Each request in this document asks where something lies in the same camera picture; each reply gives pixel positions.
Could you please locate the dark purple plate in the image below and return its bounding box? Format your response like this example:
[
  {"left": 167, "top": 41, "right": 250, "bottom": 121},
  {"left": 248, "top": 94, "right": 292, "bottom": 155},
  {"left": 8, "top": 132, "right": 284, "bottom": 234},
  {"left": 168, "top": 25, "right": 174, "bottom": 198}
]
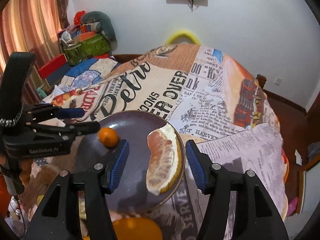
[{"left": 76, "top": 110, "right": 185, "bottom": 213}]

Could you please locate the orange pink curtain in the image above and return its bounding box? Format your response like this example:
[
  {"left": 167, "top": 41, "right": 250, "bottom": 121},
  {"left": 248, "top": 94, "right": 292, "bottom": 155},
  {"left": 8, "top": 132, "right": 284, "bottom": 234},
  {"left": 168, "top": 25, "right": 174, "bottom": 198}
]
[{"left": 1, "top": 0, "right": 69, "bottom": 104}]

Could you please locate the newspaper print tablecloth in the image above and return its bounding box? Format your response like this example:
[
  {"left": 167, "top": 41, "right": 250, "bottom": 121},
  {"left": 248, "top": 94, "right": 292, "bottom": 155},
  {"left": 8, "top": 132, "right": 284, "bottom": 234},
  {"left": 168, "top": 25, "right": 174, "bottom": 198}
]
[{"left": 19, "top": 42, "right": 290, "bottom": 240}]

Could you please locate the white wall socket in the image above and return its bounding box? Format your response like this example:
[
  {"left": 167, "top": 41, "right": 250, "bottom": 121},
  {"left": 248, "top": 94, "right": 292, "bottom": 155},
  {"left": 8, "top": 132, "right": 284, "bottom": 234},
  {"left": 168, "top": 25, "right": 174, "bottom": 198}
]
[{"left": 274, "top": 78, "right": 281, "bottom": 86}]

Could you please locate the pomelo segment with rind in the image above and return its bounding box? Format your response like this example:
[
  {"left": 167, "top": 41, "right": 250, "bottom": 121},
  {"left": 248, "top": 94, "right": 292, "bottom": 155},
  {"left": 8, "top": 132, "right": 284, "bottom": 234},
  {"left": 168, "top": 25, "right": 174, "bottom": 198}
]
[{"left": 146, "top": 123, "right": 183, "bottom": 196}]

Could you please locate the small tangerine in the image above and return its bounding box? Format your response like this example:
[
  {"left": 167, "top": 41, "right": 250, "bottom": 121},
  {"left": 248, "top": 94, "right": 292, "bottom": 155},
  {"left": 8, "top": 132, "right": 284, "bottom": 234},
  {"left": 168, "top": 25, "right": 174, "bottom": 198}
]
[{"left": 98, "top": 127, "right": 119, "bottom": 148}]

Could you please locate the grey plush pillow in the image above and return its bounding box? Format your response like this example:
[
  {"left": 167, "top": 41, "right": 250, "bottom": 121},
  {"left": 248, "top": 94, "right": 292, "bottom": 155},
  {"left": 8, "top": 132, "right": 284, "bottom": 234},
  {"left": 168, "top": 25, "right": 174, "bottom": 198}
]
[{"left": 80, "top": 11, "right": 116, "bottom": 42}]

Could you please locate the red plastic bag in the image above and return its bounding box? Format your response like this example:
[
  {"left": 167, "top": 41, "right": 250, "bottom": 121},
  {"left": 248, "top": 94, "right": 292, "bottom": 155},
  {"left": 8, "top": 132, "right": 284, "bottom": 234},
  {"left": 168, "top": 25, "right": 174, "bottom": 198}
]
[{"left": 73, "top": 10, "right": 86, "bottom": 25}]

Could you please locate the blue patchwork quilt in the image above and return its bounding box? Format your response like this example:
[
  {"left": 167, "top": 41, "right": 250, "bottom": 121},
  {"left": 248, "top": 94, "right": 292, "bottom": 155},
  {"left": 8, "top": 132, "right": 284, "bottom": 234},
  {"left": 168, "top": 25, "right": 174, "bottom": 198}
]
[{"left": 42, "top": 54, "right": 120, "bottom": 103}]

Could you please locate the red box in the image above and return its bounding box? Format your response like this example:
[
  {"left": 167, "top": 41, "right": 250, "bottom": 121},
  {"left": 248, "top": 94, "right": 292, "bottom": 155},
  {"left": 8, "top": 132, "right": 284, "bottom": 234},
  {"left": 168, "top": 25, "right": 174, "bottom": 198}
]
[{"left": 37, "top": 54, "right": 67, "bottom": 79}]

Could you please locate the large orange front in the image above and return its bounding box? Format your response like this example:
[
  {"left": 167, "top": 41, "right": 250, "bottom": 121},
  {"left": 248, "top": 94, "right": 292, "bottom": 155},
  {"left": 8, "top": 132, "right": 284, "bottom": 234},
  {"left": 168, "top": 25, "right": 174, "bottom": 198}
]
[{"left": 113, "top": 217, "right": 163, "bottom": 240}]

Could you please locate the green storage box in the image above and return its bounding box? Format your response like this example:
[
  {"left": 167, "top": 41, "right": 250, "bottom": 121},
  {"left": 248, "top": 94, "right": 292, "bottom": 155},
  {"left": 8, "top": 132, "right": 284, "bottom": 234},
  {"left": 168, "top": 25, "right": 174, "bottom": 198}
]
[{"left": 63, "top": 34, "right": 111, "bottom": 66}]

